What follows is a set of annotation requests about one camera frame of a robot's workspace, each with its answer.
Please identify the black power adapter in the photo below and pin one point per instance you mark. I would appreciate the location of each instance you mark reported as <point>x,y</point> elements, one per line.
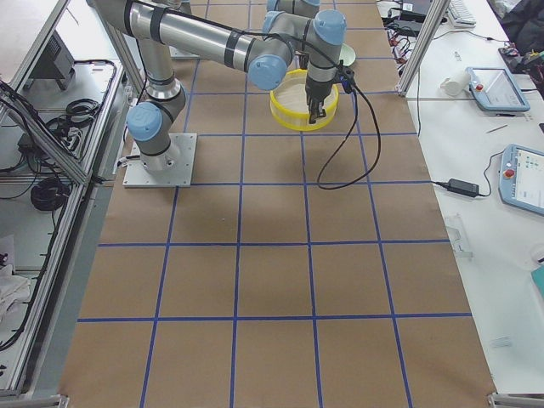
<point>462,187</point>

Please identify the white paper roll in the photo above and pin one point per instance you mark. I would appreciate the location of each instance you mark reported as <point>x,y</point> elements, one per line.
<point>455,84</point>

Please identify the teach pendant near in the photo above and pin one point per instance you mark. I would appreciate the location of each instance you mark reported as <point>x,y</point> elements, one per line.
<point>521,178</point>

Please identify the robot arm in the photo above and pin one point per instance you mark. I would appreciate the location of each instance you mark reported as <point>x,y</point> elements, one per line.
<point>263,56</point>
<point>305,8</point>

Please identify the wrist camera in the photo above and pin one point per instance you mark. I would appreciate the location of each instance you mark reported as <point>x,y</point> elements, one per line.
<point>345,77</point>

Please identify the light green plate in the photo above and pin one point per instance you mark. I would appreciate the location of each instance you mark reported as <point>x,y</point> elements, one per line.
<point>347,55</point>

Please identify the teach pendant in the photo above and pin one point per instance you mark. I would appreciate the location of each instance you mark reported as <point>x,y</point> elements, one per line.
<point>495,90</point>
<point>521,178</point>

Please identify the yellow steamer layer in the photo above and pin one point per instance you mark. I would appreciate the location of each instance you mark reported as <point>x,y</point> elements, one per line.
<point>288,103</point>

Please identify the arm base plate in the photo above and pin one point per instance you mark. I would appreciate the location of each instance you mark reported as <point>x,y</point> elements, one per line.
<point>172,168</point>

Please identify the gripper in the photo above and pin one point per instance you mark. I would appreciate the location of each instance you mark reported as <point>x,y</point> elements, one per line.
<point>315,90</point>

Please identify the teach pendant far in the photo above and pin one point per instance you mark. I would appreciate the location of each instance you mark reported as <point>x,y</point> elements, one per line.
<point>495,90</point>

